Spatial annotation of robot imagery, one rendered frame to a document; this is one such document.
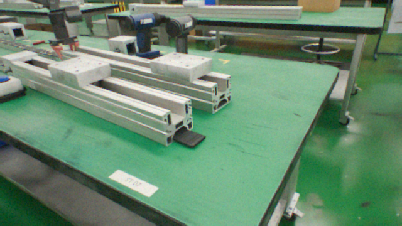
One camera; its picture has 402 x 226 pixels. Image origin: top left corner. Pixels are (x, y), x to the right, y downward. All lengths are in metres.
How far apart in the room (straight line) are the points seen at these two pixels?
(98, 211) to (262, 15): 1.78
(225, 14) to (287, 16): 0.52
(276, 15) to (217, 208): 1.91
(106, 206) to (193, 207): 0.89
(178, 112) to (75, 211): 0.86
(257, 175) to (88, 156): 0.38
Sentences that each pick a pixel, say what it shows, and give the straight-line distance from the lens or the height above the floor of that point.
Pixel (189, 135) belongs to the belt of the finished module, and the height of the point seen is 0.79.
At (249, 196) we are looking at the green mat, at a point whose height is 0.78.
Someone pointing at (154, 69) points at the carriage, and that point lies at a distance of 0.84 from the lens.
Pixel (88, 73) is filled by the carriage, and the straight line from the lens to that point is 0.84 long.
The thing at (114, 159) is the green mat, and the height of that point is 0.78.
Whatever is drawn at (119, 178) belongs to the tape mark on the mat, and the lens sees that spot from 0.57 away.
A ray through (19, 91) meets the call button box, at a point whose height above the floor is 0.80.
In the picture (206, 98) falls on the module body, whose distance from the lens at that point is 0.75.
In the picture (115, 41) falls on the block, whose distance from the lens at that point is 1.35.
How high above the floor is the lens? 1.14
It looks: 28 degrees down
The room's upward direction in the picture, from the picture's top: 3 degrees counter-clockwise
